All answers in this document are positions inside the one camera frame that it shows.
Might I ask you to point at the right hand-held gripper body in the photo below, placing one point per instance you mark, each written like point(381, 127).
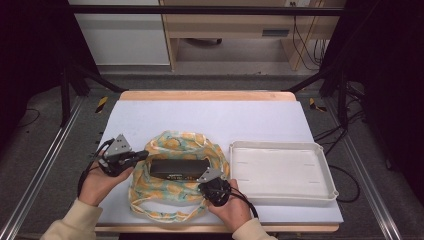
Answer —
point(215, 190)

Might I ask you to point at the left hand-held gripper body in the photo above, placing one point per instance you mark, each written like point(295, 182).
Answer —
point(115, 160)

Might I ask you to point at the black rectangular box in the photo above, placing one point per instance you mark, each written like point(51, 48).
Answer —
point(178, 168)

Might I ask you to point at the orange print cloth bag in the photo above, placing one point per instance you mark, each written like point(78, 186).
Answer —
point(173, 193)

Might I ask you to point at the person's right hand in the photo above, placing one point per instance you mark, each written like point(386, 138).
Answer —
point(231, 210)

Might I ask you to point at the person's left hand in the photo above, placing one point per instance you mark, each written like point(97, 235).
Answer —
point(98, 186)

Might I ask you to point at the yellow black tape strip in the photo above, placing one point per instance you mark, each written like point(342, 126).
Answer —
point(315, 105)
point(101, 104)

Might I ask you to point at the white plastic tray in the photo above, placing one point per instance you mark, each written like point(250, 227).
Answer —
point(283, 170)

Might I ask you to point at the white table mat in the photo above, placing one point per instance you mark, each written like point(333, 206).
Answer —
point(206, 116)

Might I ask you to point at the black metal stand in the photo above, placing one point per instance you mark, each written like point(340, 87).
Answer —
point(340, 96)
point(66, 96)

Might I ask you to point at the wooden table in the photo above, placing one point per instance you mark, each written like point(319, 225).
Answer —
point(206, 95)

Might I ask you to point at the white cabinet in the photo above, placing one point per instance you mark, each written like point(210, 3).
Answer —
point(123, 40)

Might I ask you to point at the light wooden desk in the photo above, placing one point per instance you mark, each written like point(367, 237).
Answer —
point(233, 26)

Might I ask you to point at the metal floor rail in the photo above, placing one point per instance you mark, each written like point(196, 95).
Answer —
point(366, 190)
point(36, 173)

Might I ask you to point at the black horizontal frame bar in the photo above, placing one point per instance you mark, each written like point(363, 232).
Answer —
point(206, 10)

